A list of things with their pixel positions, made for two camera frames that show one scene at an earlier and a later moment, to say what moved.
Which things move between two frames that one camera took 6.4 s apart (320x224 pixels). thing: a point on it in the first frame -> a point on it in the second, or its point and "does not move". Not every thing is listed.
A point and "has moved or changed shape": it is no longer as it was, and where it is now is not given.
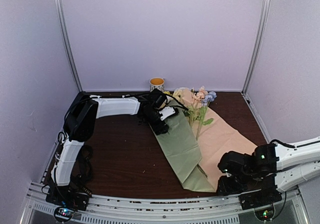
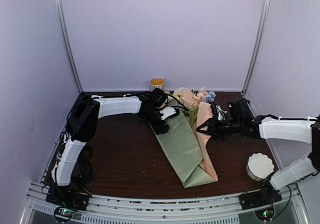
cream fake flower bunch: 177,94 does not move
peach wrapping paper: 215,136 has moved or changed shape
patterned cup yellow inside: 158,83 does not move
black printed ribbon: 82,172 does not move
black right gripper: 227,190 -> 212,129
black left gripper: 159,129 does not move
